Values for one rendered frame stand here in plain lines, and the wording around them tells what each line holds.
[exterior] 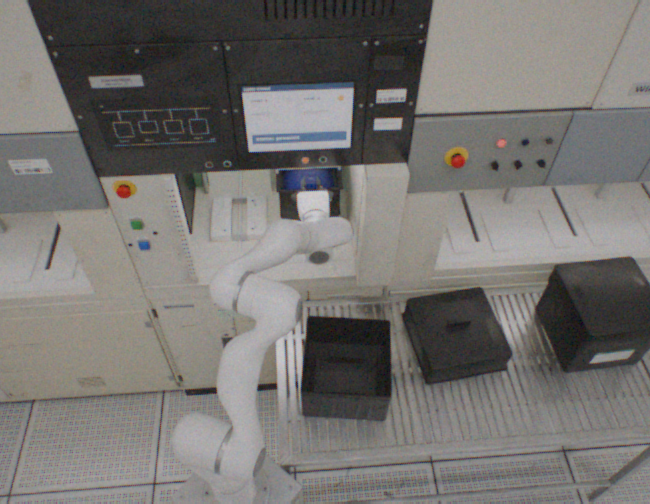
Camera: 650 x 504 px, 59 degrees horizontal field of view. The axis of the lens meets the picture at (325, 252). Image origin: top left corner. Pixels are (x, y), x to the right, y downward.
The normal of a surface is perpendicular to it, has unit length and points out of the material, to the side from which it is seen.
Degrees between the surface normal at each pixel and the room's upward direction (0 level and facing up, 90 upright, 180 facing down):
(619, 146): 90
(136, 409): 0
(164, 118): 90
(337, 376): 0
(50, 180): 90
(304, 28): 90
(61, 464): 0
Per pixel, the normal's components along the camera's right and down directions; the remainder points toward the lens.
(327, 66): 0.08, 0.77
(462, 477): 0.01, -0.63
